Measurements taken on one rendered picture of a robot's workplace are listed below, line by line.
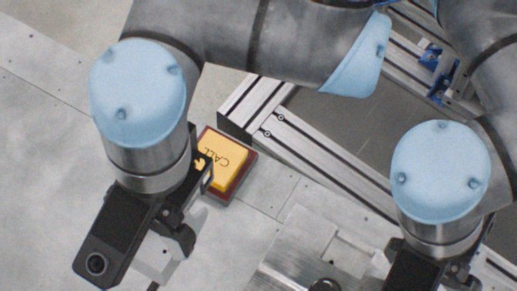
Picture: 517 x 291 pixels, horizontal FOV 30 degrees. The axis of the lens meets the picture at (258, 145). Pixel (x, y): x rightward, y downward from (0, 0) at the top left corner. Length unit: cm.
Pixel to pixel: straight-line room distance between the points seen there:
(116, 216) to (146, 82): 20
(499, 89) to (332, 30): 14
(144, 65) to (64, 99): 58
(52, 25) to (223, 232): 120
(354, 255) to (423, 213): 41
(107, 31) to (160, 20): 151
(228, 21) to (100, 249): 26
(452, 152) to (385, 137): 120
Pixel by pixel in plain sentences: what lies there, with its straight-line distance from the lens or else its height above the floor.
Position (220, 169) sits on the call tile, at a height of 84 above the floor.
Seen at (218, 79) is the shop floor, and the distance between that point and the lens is 223.
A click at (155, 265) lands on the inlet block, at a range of 106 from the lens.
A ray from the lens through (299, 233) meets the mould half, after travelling 114.
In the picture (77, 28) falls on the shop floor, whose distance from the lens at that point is 233.
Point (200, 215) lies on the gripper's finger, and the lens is 103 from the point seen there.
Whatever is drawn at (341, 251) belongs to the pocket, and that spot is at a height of 86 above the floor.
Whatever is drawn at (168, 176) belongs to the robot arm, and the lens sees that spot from 85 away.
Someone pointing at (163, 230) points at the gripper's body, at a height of 106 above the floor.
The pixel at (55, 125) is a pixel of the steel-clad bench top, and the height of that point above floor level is 80.
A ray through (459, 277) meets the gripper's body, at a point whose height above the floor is 107.
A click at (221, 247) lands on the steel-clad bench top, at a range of 123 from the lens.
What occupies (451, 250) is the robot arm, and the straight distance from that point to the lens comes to 87.
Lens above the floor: 197
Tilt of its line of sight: 66 degrees down
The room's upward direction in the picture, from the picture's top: 2 degrees clockwise
